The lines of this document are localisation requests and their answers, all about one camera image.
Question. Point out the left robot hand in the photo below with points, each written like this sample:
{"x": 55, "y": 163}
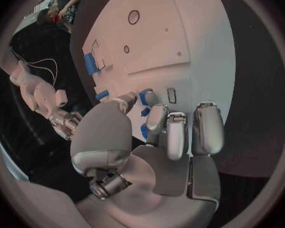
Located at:
{"x": 104, "y": 129}

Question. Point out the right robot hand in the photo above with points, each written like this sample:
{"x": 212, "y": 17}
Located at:
{"x": 64, "y": 123}

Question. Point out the ribbed blue block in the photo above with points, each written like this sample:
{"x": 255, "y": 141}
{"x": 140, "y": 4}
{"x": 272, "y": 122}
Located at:
{"x": 92, "y": 64}

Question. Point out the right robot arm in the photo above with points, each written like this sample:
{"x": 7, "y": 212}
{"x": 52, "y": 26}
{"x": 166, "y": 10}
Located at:
{"x": 38, "y": 93}

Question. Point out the white task board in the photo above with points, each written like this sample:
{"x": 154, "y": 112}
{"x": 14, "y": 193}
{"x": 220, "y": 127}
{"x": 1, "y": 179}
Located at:
{"x": 156, "y": 41}

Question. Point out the small blue peg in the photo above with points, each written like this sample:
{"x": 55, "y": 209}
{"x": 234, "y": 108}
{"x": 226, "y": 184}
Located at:
{"x": 145, "y": 111}

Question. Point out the person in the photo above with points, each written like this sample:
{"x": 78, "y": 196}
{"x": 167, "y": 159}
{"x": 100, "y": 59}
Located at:
{"x": 72, "y": 2}

